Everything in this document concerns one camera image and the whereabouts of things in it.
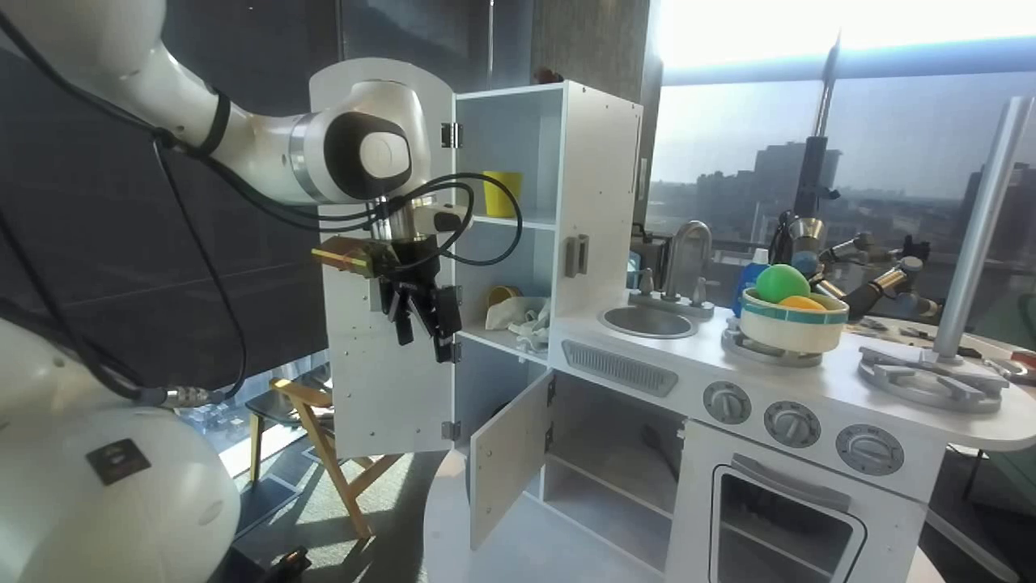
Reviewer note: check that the grey metal pole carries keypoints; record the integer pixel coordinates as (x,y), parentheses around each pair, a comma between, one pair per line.
(977,229)

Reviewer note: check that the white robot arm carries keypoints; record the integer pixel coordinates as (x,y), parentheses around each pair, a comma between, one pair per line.
(109,44)

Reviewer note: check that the orange ball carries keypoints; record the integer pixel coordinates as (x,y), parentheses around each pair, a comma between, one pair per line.
(805,304)

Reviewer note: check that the small white cabinet door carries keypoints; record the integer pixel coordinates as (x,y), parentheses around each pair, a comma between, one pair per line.
(505,456)

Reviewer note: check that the white oven door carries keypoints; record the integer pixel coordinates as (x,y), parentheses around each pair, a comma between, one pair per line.
(691,508)

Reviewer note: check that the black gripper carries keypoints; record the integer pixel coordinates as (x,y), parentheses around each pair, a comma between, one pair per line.
(410,263)

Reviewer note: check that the white toy kitchen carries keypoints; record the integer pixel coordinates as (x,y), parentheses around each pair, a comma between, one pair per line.
(605,164)

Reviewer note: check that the white bowl teal rim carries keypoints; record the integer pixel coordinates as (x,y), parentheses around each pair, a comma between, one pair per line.
(794,329)

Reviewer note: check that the yellow plastic cup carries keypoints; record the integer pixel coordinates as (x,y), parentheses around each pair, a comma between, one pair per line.
(501,197)

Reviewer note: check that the tall white cabinet door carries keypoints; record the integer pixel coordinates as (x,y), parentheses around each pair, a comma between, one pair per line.
(373,399)

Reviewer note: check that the white crumpled cloth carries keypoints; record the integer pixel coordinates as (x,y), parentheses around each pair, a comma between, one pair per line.
(520,320)

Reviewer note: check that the green ball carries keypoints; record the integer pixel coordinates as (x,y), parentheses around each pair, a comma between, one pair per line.
(779,284)

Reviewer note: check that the grey toy faucet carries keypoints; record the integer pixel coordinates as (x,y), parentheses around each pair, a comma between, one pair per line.
(688,253)

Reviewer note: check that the grey stove knob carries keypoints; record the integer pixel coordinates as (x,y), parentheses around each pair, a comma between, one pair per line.
(727,402)
(791,425)
(868,448)

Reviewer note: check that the wooden folding chair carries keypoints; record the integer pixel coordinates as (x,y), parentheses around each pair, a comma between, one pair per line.
(325,433)

